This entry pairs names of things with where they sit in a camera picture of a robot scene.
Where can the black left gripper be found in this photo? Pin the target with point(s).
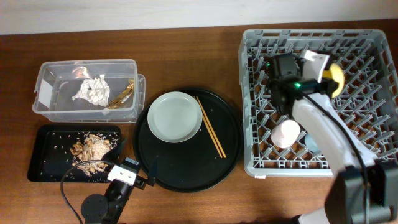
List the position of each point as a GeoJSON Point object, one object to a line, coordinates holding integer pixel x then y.
{"type": "Point", "coordinates": [140, 182]}

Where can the grey plate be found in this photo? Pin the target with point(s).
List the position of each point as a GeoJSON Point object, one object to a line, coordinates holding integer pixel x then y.
{"type": "Point", "coordinates": [174, 117]}

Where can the black rectangular tray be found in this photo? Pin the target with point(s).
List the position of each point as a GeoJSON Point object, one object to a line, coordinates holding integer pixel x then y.
{"type": "Point", "coordinates": [38, 150]}

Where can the brown gold snack wrapper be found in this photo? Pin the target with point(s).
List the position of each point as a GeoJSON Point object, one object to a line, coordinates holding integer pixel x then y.
{"type": "Point", "coordinates": [123, 96]}

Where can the yellow bowl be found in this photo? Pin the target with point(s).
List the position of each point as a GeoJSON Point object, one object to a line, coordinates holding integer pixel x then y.
{"type": "Point", "coordinates": [335, 73]}

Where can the clear plastic bin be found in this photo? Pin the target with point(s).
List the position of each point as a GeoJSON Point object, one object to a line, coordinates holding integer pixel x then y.
{"type": "Point", "coordinates": [58, 83]}

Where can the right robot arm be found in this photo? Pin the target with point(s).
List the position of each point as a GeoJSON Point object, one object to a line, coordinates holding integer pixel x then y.
{"type": "Point", "coordinates": [365, 188]}

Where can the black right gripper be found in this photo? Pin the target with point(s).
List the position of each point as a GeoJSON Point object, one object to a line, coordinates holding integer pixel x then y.
{"type": "Point", "coordinates": [329, 85]}

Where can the white tissue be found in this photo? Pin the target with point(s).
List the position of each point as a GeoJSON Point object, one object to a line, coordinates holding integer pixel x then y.
{"type": "Point", "coordinates": [94, 90]}

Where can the pink plastic cup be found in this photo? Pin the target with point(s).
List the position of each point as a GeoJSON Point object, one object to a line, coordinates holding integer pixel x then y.
{"type": "Point", "coordinates": [285, 134]}

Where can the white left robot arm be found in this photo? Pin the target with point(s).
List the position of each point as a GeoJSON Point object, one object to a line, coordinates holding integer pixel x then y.
{"type": "Point", "coordinates": [107, 207]}

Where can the food scraps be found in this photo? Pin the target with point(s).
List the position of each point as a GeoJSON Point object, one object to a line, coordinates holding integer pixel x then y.
{"type": "Point", "coordinates": [90, 152]}

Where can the grey dishwasher rack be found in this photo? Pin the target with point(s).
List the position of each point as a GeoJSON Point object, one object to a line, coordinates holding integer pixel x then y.
{"type": "Point", "coordinates": [367, 104]}

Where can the round black tray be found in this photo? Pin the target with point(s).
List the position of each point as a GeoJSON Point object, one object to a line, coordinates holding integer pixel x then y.
{"type": "Point", "coordinates": [193, 165]}

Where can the blue plastic cup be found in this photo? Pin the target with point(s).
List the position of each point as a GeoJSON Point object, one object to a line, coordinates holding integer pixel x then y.
{"type": "Point", "coordinates": [311, 144]}

